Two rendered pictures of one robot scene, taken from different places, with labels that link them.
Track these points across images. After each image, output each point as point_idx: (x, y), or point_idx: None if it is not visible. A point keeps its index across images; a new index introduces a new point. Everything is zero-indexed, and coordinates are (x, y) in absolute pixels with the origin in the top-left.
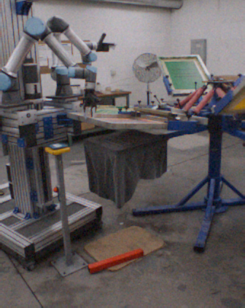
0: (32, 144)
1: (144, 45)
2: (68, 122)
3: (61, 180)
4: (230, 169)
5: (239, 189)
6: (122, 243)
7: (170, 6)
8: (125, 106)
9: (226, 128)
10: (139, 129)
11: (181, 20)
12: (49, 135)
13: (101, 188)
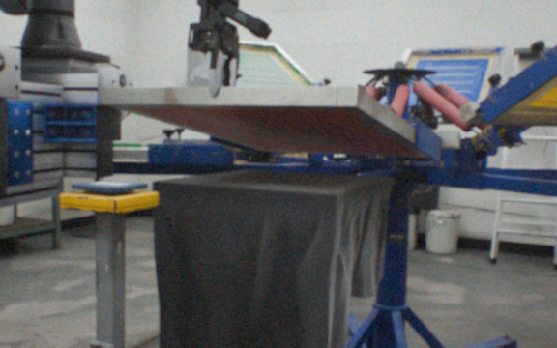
0: None
1: (85, 45)
2: (75, 135)
3: (118, 318)
4: (351, 304)
5: (407, 341)
6: None
7: None
8: None
9: (446, 176)
10: (79, 241)
11: (163, 1)
12: (23, 172)
13: (231, 340)
